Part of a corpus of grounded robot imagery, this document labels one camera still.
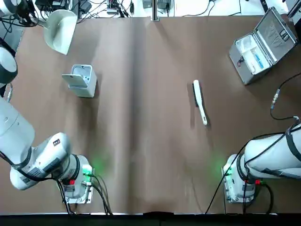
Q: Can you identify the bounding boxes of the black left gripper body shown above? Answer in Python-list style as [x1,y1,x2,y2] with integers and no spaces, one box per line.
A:
[18,1,35,21]

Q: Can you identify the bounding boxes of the pale grey plastic dustpan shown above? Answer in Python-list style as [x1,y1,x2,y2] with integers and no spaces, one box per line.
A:
[34,9,79,56]

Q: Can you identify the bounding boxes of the white hand brush black bristles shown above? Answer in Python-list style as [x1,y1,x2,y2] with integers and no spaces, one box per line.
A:
[192,79,208,126]

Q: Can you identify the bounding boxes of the white plastic trash can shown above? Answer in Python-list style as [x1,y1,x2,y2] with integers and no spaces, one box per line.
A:
[61,64,98,98]

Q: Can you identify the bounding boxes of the black electronics box with ports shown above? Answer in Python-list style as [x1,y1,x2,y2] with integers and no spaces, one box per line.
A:
[35,0,71,12]

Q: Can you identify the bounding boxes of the black power adapter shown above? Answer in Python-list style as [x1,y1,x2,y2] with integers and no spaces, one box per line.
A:
[79,0,92,14]

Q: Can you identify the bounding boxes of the striped terminal hub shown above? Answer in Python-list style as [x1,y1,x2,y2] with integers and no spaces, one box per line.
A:
[106,0,118,14]

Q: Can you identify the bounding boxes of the blue white medicine box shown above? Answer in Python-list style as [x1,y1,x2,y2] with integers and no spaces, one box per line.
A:
[249,48,264,71]

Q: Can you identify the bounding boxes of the silver aluminium case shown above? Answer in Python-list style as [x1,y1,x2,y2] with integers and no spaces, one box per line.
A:
[228,6,298,86]

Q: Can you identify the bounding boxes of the black cable with metal connector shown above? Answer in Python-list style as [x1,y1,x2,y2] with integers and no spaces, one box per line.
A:
[269,73,301,121]
[4,82,14,102]

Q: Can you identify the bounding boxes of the aluminium profile post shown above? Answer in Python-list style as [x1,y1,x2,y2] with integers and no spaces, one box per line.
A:
[151,0,160,22]

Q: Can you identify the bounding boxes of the black base cable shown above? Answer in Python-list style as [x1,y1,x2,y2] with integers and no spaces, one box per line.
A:
[90,173,114,215]
[242,182,274,215]

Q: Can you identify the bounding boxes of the long black arm cable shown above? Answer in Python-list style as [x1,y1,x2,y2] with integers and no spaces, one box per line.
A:
[204,133,289,215]

